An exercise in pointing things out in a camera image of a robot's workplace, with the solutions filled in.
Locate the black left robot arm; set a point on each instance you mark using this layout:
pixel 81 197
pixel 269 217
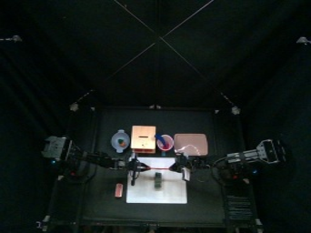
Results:
pixel 88 157

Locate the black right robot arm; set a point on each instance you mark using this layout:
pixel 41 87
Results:
pixel 248 156

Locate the toy sushi roll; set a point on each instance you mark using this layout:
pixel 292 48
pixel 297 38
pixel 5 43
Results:
pixel 158 180

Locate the red plastic cup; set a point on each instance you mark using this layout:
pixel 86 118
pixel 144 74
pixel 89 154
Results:
pixel 166 144

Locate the toy carrot with green leaves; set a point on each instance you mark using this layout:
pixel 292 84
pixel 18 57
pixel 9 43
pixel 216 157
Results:
pixel 122 142

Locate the grey bowl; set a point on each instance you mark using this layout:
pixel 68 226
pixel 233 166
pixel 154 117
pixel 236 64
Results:
pixel 121 141

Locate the small pink rectangular toy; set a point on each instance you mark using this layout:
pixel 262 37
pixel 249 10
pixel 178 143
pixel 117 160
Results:
pixel 120 190

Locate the blue utensil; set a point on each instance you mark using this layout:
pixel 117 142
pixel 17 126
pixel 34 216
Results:
pixel 162 140

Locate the white cutting board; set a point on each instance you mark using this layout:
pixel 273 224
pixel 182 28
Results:
pixel 156 195

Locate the white text label sticker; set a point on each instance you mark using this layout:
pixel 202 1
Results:
pixel 240 207

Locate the silver corner bracket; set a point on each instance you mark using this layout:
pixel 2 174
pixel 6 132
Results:
pixel 74 106
pixel 236 110

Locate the silver frame clamp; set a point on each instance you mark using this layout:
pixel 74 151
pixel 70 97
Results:
pixel 304 40
pixel 15 38

